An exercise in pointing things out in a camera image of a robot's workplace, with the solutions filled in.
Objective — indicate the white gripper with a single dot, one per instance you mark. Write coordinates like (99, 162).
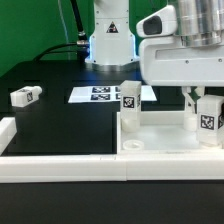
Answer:
(164, 61)

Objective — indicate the white sheet with fiducial tags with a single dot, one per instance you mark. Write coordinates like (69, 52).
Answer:
(105, 94)

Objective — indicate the white square tabletop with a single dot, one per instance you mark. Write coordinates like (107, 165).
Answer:
(162, 132)

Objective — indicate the white L-shaped obstacle fence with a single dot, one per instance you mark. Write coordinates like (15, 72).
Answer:
(114, 167)

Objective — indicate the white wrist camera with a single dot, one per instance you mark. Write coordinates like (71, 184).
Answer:
(160, 23)

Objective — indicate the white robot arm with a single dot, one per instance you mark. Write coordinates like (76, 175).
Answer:
(182, 43)

